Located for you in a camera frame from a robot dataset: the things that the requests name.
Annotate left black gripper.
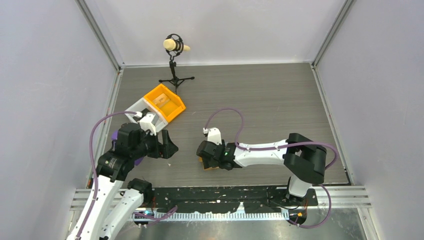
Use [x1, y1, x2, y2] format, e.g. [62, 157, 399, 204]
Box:
[132, 127, 178, 159]

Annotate orange leather card holder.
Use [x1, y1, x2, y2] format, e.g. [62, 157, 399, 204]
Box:
[198, 157, 219, 171]

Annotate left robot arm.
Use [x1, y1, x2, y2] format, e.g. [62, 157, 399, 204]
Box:
[67, 123, 179, 240]

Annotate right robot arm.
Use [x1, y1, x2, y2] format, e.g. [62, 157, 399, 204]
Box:
[196, 133, 327, 206]

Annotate card in orange bin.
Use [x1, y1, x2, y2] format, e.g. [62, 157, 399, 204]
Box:
[152, 93, 170, 108]

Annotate orange plastic bin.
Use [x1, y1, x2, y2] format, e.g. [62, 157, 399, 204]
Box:
[143, 83, 186, 123]

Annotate white plastic bin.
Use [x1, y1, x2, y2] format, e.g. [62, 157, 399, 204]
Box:
[125, 98, 168, 134]

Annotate purple plastic bin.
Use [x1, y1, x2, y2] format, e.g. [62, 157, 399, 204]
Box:
[110, 130, 144, 166]

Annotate beige microphone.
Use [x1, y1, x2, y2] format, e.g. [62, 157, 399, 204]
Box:
[163, 38, 191, 52]

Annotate black microphone tripod stand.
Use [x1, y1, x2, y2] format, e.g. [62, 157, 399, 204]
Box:
[158, 33, 195, 95]

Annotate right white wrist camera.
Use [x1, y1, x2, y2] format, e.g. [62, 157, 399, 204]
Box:
[202, 127, 222, 145]

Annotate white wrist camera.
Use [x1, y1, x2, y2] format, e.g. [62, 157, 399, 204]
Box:
[133, 111, 159, 136]
[202, 127, 222, 145]

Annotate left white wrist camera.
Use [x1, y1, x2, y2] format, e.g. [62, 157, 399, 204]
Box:
[133, 111, 159, 136]

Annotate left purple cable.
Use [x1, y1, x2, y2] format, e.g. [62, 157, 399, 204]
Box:
[74, 110, 178, 240]

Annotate purple cable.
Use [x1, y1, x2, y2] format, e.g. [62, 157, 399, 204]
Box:
[74, 110, 178, 240]
[203, 107, 339, 230]

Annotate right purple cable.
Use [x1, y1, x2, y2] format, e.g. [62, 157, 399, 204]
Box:
[203, 107, 339, 230]

